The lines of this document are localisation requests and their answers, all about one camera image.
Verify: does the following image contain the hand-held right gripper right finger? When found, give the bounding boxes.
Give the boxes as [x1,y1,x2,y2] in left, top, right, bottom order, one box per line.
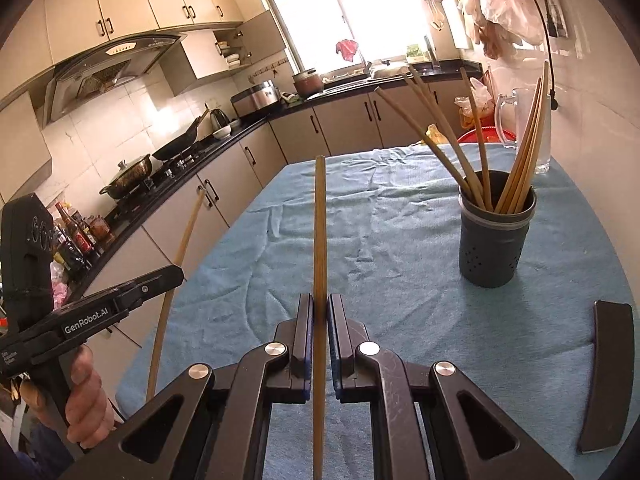
[327,293,576,480]

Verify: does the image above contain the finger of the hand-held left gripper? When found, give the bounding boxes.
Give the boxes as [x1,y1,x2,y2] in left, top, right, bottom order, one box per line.
[115,266,185,313]

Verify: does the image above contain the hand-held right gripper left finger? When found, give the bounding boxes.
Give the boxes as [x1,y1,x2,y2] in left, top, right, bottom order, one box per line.
[60,292,315,480]

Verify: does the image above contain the dark grey utensil holder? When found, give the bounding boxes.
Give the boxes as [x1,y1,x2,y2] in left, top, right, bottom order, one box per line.
[459,170,537,288]

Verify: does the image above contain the bunch of wooden chopsticks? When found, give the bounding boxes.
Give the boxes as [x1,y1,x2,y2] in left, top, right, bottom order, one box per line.
[402,65,545,213]

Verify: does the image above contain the person's left forearm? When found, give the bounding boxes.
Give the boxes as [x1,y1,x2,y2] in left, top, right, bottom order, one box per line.
[0,425,68,480]

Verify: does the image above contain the person's left hand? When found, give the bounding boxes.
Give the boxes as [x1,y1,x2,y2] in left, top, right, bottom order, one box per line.
[24,344,116,445]

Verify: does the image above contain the cluster of sauce bottles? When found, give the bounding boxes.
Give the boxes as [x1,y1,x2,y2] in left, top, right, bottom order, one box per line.
[50,201,113,281]

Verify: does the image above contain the steel pot with lid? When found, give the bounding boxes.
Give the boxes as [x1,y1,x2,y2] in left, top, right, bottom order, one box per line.
[100,154,153,200]

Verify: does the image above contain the black gas stove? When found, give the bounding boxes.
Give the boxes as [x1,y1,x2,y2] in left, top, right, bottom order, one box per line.
[107,152,211,206]

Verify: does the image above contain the blue tablecloth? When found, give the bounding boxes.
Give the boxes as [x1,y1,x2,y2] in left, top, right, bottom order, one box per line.
[115,142,631,480]

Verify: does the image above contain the black wok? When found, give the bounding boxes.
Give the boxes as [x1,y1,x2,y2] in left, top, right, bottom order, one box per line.
[151,110,211,161]

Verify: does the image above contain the silver rice cooker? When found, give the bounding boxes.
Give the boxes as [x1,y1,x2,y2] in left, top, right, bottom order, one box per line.
[231,80,281,118]

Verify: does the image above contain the steel range hood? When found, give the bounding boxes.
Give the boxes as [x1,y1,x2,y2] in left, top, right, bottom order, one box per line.
[45,32,188,126]

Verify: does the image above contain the cream lower kitchen cabinets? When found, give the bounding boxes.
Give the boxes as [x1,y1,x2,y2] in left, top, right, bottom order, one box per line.
[75,72,483,396]

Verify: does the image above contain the brown clay pot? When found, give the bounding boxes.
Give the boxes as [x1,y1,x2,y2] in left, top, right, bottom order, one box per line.
[292,69,323,100]

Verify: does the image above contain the red plastic basin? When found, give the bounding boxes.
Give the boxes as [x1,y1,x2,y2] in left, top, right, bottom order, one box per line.
[457,127,516,148]

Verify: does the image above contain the black curved flat case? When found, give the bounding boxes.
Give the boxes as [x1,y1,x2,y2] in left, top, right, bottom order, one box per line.
[577,300,632,455]

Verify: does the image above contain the clear glass pitcher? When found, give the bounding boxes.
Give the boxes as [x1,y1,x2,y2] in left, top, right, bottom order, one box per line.
[494,87,553,175]

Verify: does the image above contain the steel pan lid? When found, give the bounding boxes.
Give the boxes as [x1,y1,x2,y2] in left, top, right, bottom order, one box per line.
[367,61,410,81]

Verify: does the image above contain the white plastic bag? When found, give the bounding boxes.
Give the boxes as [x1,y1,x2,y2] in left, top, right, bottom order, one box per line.
[454,77,493,131]

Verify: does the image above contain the black kitchen countertop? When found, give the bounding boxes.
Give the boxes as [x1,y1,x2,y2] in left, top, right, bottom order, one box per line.
[65,57,483,301]

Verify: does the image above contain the kitchen window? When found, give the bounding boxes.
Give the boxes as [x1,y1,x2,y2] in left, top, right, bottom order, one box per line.
[250,0,436,76]

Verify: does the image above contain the white cutting board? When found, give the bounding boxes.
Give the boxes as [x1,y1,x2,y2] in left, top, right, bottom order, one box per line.
[440,0,473,51]

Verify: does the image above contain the hanging pink plastic bags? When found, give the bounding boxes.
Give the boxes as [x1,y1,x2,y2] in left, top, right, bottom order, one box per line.
[435,0,546,61]

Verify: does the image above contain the cream side wall cabinet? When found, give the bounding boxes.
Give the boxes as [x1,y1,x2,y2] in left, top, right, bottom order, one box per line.
[0,91,53,206]

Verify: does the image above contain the black cable with plug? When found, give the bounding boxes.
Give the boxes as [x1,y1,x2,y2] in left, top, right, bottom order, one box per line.
[520,0,560,111]

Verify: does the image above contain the wall power strip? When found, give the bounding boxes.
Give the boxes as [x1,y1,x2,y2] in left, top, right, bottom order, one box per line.
[545,0,568,38]

